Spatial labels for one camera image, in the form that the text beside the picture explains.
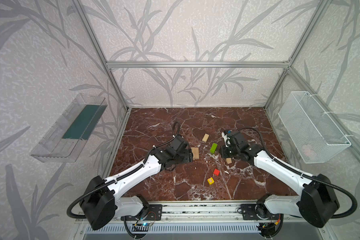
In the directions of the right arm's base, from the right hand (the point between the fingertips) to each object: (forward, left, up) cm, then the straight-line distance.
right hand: (219, 145), depth 85 cm
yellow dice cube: (-17, +6, -10) cm, 20 cm away
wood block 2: (0, +13, -9) cm, 16 cm away
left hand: (-5, +17, +2) cm, 17 cm away
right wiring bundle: (-39, -21, -13) cm, 46 cm away
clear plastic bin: (-9, +72, +21) cm, 75 cm away
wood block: (+1, +15, -9) cm, 17 cm away
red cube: (-11, +1, -11) cm, 16 cm away
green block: (+3, +2, -9) cm, 10 cm away
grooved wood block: (+13, +6, -11) cm, 18 cm away
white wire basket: (-8, -37, +22) cm, 44 cm away
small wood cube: (-5, -7, -10) cm, 13 cm away
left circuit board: (-37, +40, -13) cm, 56 cm away
